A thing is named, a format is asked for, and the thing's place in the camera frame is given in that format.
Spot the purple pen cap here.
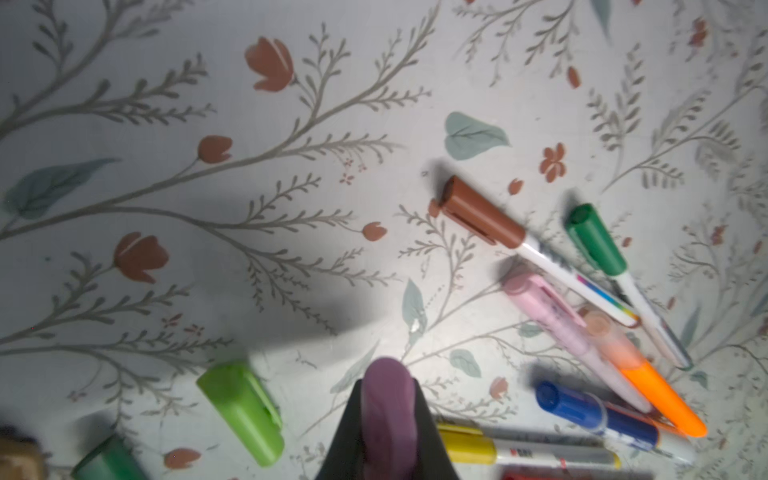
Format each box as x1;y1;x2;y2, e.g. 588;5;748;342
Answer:
361;357;418;479

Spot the blue capped marker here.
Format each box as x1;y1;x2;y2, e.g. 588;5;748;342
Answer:
535;381;696;465

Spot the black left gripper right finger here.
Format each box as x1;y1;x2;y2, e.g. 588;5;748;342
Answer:
412;380;459;480

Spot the brown pen cap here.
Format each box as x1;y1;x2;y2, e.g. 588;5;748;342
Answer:
1;431;48;480

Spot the light green pen cap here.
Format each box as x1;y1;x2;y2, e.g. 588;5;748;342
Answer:
196;360;285;467

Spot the yellow capped marker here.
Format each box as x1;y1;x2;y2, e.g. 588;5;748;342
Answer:
437;424;621;470

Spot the dark green pen cap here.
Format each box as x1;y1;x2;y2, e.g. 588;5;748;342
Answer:
71;435;148;480

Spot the red capped marker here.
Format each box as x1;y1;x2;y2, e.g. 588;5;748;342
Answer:
501;470;654;480

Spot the orange highlighter pen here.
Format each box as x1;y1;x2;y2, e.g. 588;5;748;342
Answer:
581;307;708;438

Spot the pink highlighter pen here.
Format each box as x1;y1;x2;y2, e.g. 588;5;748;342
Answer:
503;273;653;413

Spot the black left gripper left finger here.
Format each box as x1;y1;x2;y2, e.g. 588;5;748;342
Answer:
316;380;365;480

